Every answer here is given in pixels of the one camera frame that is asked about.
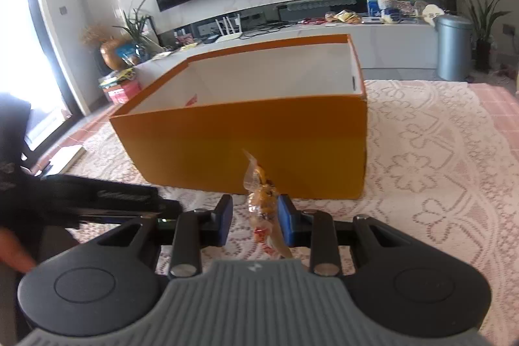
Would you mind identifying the pile of papers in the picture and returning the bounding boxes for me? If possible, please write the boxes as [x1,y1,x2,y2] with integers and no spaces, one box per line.
[98,67,137,89]

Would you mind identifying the white router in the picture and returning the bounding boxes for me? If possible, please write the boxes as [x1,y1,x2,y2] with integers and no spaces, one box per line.
[215,16,243,43]

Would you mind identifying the glass balcony door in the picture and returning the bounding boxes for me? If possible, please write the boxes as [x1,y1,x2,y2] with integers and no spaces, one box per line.
[0,0,87,153]

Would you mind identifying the person's left hand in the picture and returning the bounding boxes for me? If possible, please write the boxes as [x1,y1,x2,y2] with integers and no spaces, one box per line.
[0,228,37,273]

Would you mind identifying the clear peanut snack packet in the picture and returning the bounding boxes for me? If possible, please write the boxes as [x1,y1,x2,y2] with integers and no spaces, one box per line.
[242,149,294,261]

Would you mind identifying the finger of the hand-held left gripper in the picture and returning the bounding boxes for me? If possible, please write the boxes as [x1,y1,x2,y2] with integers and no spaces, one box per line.
[44,173,162,211]
[78,200,182,227]

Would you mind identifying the grey metal trash bin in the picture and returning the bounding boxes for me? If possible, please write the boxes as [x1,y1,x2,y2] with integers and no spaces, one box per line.
[434,14,475,82]

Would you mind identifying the orange vase with dried flowers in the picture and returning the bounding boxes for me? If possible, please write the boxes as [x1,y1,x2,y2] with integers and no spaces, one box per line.
[80,25,131,72]

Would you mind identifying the pink box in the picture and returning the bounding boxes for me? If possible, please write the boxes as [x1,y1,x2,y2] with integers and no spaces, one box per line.
[107,80,143,106]

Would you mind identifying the yellow snack bags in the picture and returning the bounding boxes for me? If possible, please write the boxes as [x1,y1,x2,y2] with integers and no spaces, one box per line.
[324,9,362,25]

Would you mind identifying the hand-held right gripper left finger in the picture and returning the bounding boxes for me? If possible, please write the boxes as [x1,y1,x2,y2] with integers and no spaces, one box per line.
[97,194,235,279]

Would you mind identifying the long-leaf potted plant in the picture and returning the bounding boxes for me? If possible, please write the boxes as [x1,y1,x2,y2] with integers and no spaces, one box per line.
[444,0,516,73]

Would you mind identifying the orange cardboard box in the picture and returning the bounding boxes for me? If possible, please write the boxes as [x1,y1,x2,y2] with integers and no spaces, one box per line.
[109,34,369,201]

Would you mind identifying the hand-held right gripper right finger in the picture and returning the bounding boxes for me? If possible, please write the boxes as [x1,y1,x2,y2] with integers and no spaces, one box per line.
[277,195,407,276]

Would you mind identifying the blue snack bag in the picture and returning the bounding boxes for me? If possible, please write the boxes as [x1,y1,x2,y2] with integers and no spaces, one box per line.
[115,42,141,65]

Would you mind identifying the white lace tablecloth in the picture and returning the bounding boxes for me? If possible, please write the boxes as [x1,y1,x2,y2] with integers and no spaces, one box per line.
[67,78,519,346]

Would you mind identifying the potted plant in glass vase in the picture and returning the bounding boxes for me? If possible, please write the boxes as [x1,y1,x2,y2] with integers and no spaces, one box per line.
[114,0,161,60]

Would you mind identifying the white television console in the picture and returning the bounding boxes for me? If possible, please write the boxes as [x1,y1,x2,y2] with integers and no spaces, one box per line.
[134,0,447,80]

